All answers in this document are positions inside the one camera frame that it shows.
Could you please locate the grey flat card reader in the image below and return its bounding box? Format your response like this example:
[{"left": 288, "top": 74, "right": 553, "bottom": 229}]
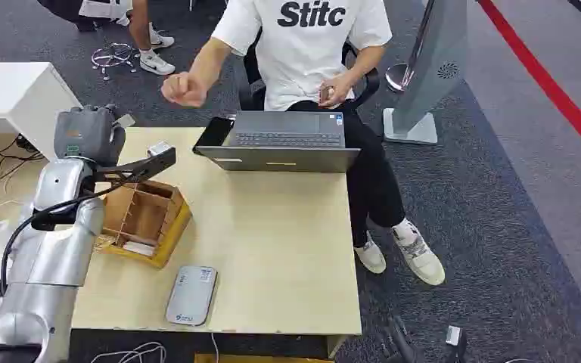
[{"left": 164, "top": 265, "right": 219, "bottom": 327}]

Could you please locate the black smartphone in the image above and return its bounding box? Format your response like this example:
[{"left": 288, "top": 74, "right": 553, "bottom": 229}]
[{"left": 192, "top": 116, "right": 236, "bottom": 155}]

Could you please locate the grey standing kiosk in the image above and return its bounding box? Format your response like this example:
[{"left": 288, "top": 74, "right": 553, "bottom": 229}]
[{"left": 382, "top": 0, "right": 470, "bottom": 147}]

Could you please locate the person's hand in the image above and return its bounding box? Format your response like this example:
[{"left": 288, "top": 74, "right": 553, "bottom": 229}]
[
  {"left": 160, "top": 72, "right": 210, "bottom": 109},
  {"left": 318, "top": 73, "right": 355, "bottom": 110}
]

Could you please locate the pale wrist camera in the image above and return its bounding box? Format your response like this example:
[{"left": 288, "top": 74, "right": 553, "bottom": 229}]
[
  {"left": 147, "top": 141, "right": 174, "bottom": 158},
  {"left": 444, "top": 324, "right": 465, "bottom": 348}
]

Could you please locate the wooden card box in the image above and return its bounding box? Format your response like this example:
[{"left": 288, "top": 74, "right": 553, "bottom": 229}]
[{"left": 94, "top": 179, "right": 193, "bottom": 271}]

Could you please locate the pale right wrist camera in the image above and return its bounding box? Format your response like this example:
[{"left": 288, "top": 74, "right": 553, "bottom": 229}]
[{"left": 444, "top": 324, "right": 465, "bottom": 348}]

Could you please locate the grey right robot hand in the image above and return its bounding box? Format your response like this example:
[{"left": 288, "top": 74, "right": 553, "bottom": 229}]
[{"left": 379, "top": 314, "right": 418, "bottom": 363}]

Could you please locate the yellow wooden box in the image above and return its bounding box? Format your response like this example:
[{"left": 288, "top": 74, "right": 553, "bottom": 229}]
[{"left": 193, "top": 352, "right": 335, "bottom": 363}]

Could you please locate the white cable bundle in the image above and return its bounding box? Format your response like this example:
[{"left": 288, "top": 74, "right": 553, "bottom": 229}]
[{"left": 89, "top": 341, "right": 168, "bottom": 363}]

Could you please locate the white cabinet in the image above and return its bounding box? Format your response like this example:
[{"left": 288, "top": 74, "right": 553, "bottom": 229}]
[{"left": 0, "top": 61, "right": 82, "bottom": 162}]

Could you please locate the chrome chair base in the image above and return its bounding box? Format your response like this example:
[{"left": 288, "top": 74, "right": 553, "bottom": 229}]
[{"left": 91, "top": 42, "right": 139, "bottom": 82}]

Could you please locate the grey laptop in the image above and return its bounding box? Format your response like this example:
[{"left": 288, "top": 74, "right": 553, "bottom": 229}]
[{"left": 193, "top": 110, "right": 362, "bottom": 175}]

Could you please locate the black office chair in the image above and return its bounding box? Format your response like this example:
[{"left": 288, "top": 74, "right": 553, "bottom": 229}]
[{"left": 238, "top": 27, "right": 381, "bottom": 112}]

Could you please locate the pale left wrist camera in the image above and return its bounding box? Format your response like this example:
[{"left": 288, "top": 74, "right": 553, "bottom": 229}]
[{"left": 147, "top": 141, "right": 174, "bottom": 158}]

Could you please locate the black floor cable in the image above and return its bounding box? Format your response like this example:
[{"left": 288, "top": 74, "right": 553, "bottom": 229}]
[{"left": 0, "top": 134, "right": 47, "bottom": 182}]

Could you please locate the standing person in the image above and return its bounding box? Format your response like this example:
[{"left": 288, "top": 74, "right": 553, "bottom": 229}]
[{"left": 36, "top": 0, "right": 177, "bottom": 76}]

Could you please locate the person's right hand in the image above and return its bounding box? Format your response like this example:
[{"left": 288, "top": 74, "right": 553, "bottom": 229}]
[{"left": 160, "top": 72, "right": 210, "bottom": 109}]

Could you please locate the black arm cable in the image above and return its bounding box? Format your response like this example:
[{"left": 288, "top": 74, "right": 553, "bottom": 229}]
[{"left": 0, "top": 182, "right": 123, "bottom": 297}]

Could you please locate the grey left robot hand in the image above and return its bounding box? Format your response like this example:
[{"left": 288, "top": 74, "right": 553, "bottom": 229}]
[{"left": 53, "top": 104, "right": 137, "bottom": 169}]

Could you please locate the white card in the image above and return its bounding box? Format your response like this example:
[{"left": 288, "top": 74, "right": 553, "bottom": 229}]
[{"left": 122, "top": 241, "right": 157, "bottom": 257}]

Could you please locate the seated person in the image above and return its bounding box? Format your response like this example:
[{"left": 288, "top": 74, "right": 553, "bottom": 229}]
[{"left": 160, "top": 0, "right": 446, "bottom": 287}]

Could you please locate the person's left hand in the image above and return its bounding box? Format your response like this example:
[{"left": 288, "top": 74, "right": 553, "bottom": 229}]
[{"left": 318, "top": 73, "right": 355, "bottom": 110}]

